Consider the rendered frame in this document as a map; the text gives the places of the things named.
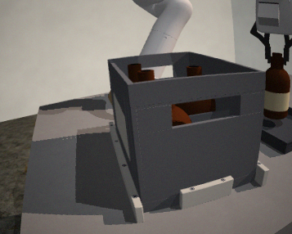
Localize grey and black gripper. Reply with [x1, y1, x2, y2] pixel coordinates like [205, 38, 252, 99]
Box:
[250, 0, 292, 65]

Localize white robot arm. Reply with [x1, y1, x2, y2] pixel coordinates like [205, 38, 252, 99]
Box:
[133, 0, 279, 79]

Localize dark grey crate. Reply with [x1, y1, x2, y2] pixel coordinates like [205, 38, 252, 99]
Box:
[108, 52, 266, 213]

